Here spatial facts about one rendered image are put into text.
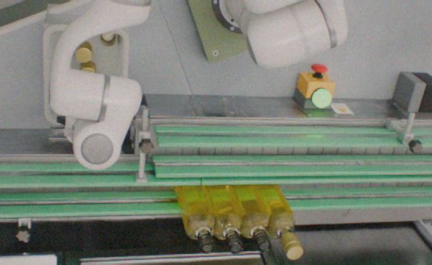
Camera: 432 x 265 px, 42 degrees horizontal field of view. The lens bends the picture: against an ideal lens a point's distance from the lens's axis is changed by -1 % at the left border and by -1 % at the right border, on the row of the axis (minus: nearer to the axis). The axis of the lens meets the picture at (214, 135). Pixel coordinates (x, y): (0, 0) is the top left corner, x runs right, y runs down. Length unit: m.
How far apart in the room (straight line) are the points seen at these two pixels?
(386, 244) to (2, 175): 0.94
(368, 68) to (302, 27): 0.56
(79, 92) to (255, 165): 0.53
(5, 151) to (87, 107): 0.44
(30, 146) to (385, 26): 0.89
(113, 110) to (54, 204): 0.44
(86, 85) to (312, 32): 0.37
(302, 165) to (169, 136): 0.32
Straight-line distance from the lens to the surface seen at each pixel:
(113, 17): 0.83
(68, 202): 1.28
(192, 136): 1.20
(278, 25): 0.95
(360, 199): 1.43
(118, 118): 0.88
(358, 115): 1.40
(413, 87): 1.47
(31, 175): 1.23
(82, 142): 0.89
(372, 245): 1.51
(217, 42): 1.26
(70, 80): 0.88
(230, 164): 1.27
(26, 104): 1.35
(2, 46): 1.31
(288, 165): 1.31
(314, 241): 1.46
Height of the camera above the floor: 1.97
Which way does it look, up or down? 59 degrees down
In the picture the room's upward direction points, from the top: 156 degrees clockwise
